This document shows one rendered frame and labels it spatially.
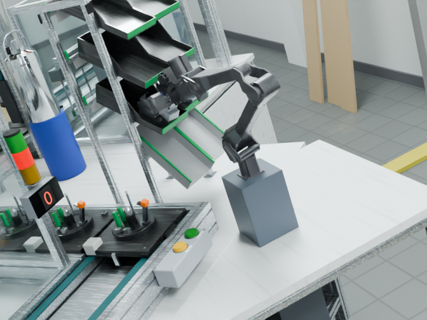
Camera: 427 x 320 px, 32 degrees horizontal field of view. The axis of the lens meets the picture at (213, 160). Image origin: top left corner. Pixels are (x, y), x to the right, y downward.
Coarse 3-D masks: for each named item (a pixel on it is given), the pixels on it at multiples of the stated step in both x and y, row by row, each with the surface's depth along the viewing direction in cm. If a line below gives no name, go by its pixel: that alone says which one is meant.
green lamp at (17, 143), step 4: (20, 132) 204; (16, 136) 202; (20, 136) 203; (8, 140) 202; (12, 140) 202; (16, 140) 202; (20, 140) 203; (24, 140) 205; (8, 144) 203; (12, 144) 203; (16, 144) 203; (20, 144) 203; (24, 144) 204; (8, 148) 204; (12, 148) 203; (16, 148) 203; (20, 148) 203; (24, 148) 204; (12, 152) 204; (16, 152) 204
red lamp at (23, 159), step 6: (24, 150) 204; (12, 156) 205; (18, 156) 204; (24, 156) 204; (30, 156) 206; (18, 162) 205; (24, 162) 205; (30, 162) 206; (18, 168) 206; (24, 168) 206
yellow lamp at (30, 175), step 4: (32, 164) 207; (28, 168) 206; (32, 168) 207; (36, 168) 208; (20, 172) 207; (24, 172) 206; (28, 172) 206; (32, 172) 207; (36, 172) 208; (24, 176) 207; (28, 176) 206; (32, 176) 207; (36, 176) 208; (40, 176) 209; (24, 180) 208; (28, 180) 207; (32, 180) 207; (36, 180) 208; (28, 184) 208
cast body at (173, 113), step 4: (168, 96) 231; (168, 100) 230; (172, 104) 231; (172, 108) 232; (176, 108) 234; (164, 112) 232; (168, 112) 232; (172, 112) 232; (176, 112) 233; (164, 116) 233; (168, 116) 232; (172, 116) 233; (176, 116) 234; (168, 120) 233
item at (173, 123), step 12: (96, 84) 240; (108, 84) 245; (120, 84) 251; (132, 84) 249; (96, 96) 243; (108, 96) 239; (132, 96) 248; (108, 108) 242; (132, 108) 235; (180, 108) 240; (144, 120) 234; (156, 120) 238; (180, 120) 238; (156, 132) 233
